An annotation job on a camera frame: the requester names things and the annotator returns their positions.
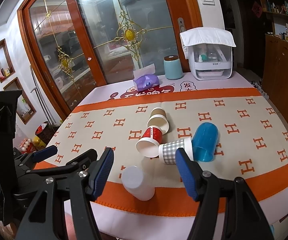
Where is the purple tissue pack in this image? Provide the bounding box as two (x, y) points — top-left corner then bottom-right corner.
(133, 64), (160, 92)

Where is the orange beige H-pattern cloth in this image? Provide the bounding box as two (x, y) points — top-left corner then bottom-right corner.
(37, 88), (288, 221)

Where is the upper wall niche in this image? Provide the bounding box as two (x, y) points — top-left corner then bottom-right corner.
(0, 39), (15, 83)

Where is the blue plastic cup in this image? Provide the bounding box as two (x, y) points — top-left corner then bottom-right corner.
(192, 122), (219, 162)

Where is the white countertop appliance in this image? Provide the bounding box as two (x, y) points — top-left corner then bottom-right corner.
(188, 44), (233, 81)

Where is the wall niche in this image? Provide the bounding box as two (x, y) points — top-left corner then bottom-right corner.
(0, 39), (15, 83)
(3, 77), (36, 125)

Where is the white ceramic cup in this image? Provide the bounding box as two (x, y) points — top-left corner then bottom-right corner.
(121, 166), (155, 201)

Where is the lower wall niche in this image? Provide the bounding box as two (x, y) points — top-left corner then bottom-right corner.
(3, 77), (36, 125)

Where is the wooden glass sliding door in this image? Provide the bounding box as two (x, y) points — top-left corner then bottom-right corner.
(17, 0), (202, 118)

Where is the white folded cloth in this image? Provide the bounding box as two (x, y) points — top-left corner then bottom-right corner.
(180, 27), (236, 60)

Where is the red paper cup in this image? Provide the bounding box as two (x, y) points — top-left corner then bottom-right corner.
(135, 125), (163, 158)

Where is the grey checked paper cup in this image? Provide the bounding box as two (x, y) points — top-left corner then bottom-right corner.
(158, 137), (193, 164)

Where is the light blue canister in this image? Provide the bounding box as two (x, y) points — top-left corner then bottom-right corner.
(164, 55), (183, 80)

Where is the brown paper cup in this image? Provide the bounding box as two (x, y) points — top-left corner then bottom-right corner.
(147, 107), (169, 135)

